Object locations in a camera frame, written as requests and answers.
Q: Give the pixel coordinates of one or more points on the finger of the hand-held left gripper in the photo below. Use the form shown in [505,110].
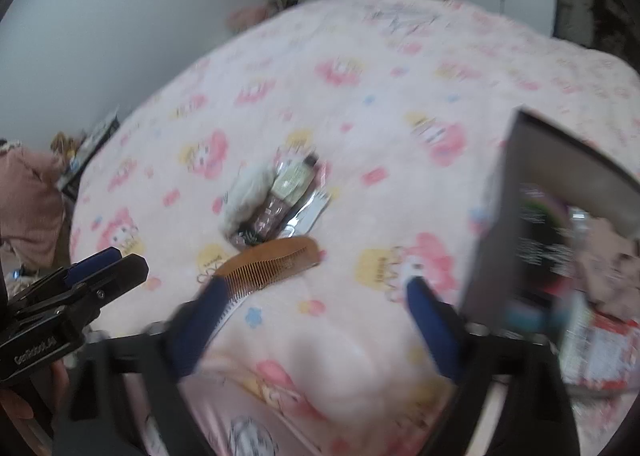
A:
[120,278]
[95,263]

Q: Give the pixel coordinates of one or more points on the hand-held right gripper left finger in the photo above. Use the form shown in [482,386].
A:
[200,321]

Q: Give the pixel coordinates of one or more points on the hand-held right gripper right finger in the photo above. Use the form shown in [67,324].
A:
[432,331]

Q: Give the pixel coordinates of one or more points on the wooden comb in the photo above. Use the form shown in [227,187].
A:
[270,261]

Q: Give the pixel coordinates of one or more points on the brown sachet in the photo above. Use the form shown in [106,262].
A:
[270,218]

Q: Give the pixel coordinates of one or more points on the black box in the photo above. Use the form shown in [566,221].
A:
[505,216]

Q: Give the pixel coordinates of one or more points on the silver foil packet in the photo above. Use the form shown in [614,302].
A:
[310,208]

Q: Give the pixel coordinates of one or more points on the person's left hand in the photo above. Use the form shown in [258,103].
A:
[20,403]

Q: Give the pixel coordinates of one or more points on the pink cloth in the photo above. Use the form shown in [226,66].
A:
[30,206]

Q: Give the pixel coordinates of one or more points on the red and white packet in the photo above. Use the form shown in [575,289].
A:
[605,351]

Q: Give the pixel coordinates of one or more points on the beige crumpled paper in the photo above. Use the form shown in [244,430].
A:
[610,266]

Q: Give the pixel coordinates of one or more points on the pink printed blanket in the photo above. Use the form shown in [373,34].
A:
[375,100]

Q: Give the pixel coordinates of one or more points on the pink plush toy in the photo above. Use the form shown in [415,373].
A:
[250,15]

